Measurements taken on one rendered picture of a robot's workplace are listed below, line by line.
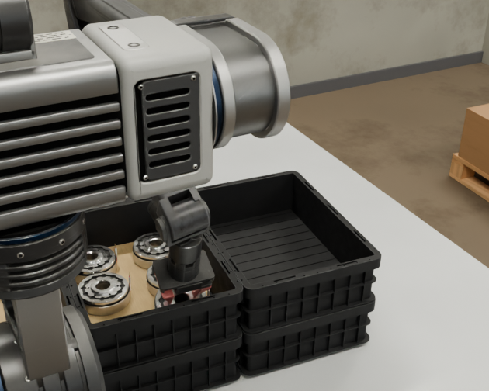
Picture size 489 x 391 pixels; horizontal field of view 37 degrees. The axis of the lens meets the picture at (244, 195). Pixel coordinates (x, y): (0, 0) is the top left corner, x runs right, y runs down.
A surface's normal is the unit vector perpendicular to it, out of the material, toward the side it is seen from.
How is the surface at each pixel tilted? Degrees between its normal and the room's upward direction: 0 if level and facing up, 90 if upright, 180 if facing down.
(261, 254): 0
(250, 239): 0
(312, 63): 90
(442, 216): 0
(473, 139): 90
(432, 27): 90
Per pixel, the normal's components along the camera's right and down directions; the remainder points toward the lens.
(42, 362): 0.47, 0.45
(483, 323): 0.02, -0.87
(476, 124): -0.90, 0.20
